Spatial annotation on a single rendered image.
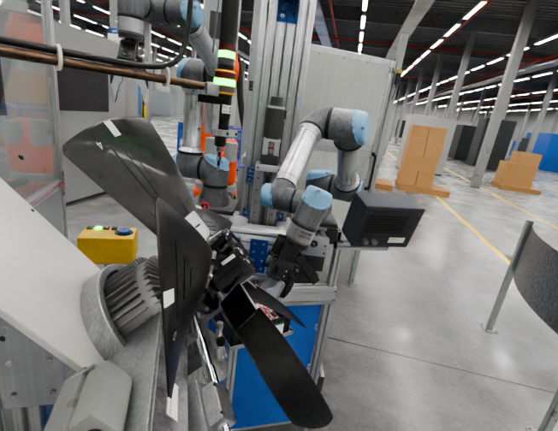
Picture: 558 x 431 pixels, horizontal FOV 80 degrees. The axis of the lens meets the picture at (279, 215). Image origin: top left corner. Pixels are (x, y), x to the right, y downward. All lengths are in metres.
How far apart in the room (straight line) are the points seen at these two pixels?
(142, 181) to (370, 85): 2.41
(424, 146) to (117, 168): 8.49
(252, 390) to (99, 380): 1.17
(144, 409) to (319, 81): 2.48
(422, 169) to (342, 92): 6.39
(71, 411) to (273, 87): 1.49
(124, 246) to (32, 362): 0.50
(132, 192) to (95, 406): 0.35
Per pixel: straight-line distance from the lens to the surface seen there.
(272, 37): 1.74
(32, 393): 0.81
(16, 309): 0.62
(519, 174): 13.15
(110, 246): 1.17
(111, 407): 0.51
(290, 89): 1.72
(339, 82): 2.78
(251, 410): 1.72
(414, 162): 8.92
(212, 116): 0.70
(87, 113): 5.08
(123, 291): 0.71
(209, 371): 0.61
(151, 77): 0.64
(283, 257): 0.91
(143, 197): 0.67
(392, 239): 1.40
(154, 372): 0.55
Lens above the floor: 1.52
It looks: 18 degrees down
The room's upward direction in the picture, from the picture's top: 8 degrees clockwise
